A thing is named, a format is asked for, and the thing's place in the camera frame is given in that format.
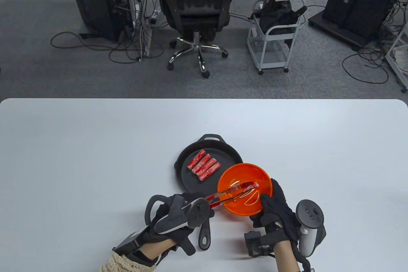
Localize person's right hand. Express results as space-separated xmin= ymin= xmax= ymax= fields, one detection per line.
xmin=250 ymin=179 xmax=300 ymax=245

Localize person's left hand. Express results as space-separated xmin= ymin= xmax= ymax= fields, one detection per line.
xmin=140 ymin=193 xmax=215 ymax=256

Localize black cast iron pan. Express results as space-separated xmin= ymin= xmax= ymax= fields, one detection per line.
xmin=174 ymin=134 xmax=243 ymax=251

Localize red handled kitchen tongs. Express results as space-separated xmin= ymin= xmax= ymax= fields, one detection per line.
xmin=206 ymin=181 xmax=260 ymax=210

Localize red white crab stick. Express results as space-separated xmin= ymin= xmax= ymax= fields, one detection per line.
xmin=187 ymin=150 xmax=206 ymax=170
xmin=191 ymin=153 xmax=211 ymax=173
xmin=195 ymin=158 xmax=217 ymax=177
xmin=233 ymin=181 xmax=259 ymax=202
xmin=200 ymin=162 xmax=221 ymax=181

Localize orange plastic bowl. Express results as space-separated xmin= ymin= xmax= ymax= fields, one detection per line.
xmin=217 ymin=163 xmax=273 ymax=217

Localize person's left forearm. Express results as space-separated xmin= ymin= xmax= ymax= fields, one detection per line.
xmin=99 ymin=240 xmax=177 ymax=272

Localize person's right forearm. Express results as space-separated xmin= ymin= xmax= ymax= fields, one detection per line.
xmin=274 ymin=240 xmax=302 ymax=272

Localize grey handheld controller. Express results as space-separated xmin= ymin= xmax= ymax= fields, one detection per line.
xmin=145 ymin=195 xmax=211 ymax=235
xmin=295 ymin=199 xmax=327 ymax=257

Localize black wrist sensor box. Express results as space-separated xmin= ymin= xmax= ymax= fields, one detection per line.
xmin=112 ymin=227 xmax=150 ymax=253

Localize white rolling cart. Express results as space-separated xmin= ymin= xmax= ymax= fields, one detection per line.
xmin=247 ymin=0 xmax=306 ymax=75

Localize white desk leg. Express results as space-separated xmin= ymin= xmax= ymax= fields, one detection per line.
xmin=129 ymin=0 xmax=152 ymax=59

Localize black bag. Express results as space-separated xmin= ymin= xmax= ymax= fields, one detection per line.
xmin=259 ymin=0 xmax=308 ymax=35

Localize white metal rack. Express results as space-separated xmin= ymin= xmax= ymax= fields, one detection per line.
xmin=385 ymin=23 xmax=408 ymax=93

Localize black computer tower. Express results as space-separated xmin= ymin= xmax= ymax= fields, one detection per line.
xmin=65 ymin=0 xmax=134 ymax=42

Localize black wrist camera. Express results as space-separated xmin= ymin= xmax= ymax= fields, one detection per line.
xmin=244 ymin=231 xmax=268 ymax=258

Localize black floor cable tangle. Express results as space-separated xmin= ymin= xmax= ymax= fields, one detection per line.
xmin=343 ymin=47 xmax=390 ymax=84
xmin=50 ymin=31 xmax=164 ymax=64

